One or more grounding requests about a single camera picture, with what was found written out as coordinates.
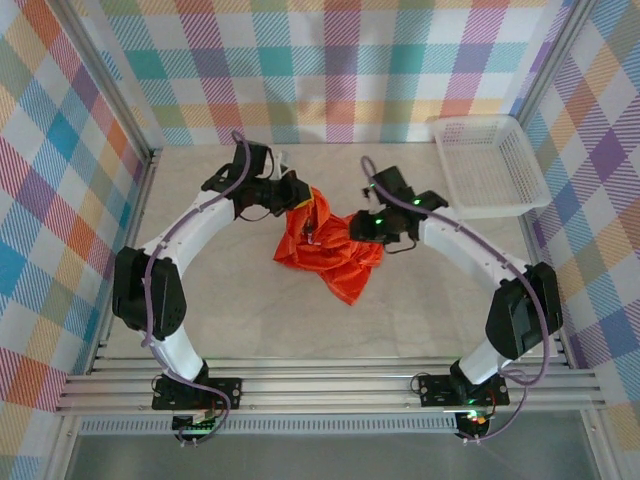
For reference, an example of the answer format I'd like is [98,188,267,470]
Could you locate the orange printed t-shirt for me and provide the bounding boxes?
[272,185,385,307]

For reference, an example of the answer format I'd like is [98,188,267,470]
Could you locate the white plastic mesh basket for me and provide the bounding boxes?
[430,114,553,220]

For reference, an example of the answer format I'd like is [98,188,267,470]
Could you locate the thin black right gripper cable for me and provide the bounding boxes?
[383,233,420,255]

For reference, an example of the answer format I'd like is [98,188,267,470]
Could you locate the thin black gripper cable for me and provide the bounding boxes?
[383,233,420,255]
[233,207,282,225]

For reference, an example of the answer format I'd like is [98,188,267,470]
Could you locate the thin black left gripper cable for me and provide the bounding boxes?
[233,207,282,225]

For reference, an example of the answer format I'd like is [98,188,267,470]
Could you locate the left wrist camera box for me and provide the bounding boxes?
[232,142,292,180]

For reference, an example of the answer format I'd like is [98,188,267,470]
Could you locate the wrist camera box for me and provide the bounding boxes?
[367,167,412,204]
[232,142,292,180]

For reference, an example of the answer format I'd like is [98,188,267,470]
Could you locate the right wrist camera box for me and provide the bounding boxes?
[367,167,412,204]

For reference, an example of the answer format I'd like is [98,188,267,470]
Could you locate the aluminium side rail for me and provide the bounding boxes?
[517,214,576,371]
[87,147,164,374]

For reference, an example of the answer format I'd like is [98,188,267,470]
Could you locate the aluminium frame rail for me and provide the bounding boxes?
[54,357,609,414]

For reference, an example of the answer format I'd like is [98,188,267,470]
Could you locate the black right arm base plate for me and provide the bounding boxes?
[418,373,510,407]

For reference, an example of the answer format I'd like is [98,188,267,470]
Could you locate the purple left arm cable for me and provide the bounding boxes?
[142,130,254,446]

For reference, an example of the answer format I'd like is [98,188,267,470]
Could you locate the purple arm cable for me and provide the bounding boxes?
[142,130,254,446]
[360,155,554,444]

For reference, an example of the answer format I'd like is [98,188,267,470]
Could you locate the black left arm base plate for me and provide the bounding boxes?
[151,377,244,412]

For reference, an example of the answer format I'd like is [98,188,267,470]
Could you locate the slotted grey cable duct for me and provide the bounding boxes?
[79,418,459,435]

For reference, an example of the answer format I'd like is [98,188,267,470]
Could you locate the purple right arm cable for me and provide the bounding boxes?
[360,155,554,444]

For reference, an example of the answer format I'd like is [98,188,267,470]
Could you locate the aluminium frame post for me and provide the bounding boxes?
[513,0,600,129]
[47,0,162,161]

